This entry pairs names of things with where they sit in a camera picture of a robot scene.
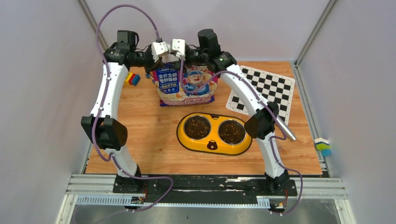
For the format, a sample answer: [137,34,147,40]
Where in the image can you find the colourful pet food bag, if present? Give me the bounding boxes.
[149,63,218,106]

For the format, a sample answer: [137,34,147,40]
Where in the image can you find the yellow double pet bowl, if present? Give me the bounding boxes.
[177,112,253,156]

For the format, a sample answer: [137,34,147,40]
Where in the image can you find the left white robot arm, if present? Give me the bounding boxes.
[81,30,168,193]

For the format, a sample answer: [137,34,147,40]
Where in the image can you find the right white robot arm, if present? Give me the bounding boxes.
[183,28,290,195]

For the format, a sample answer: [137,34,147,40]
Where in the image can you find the brown pet food kibble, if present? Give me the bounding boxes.
[183,116,246,145]

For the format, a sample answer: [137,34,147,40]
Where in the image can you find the white small box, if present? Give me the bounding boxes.
[163,53,180,63]

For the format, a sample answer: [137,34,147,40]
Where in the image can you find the yellow blue red toy block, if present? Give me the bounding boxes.
[124,72,141,86]

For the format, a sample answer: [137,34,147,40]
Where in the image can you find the black white checkerboard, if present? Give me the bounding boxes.
[240,66,295,125]

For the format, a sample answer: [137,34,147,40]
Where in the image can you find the silver metal cylinder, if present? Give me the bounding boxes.
[276,116,297,141]

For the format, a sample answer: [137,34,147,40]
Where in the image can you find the stacked coloured blocks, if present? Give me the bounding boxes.
[314,138,332,157]

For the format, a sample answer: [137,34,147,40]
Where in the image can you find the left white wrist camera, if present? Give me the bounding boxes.
[151,42,170,62]

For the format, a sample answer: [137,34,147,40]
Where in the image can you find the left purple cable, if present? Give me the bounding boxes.
[91,4,175,214]

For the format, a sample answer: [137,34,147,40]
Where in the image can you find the purple cable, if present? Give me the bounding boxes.
[91,4,175,214]
[178,56,304,217]

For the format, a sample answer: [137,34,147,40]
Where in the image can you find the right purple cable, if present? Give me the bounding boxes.
[178,56,304,217]

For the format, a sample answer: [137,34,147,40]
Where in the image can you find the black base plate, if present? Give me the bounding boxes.
[112,175,297,204]

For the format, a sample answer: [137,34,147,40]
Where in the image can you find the aluminium rail frame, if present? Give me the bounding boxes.
[56,174,355,224]

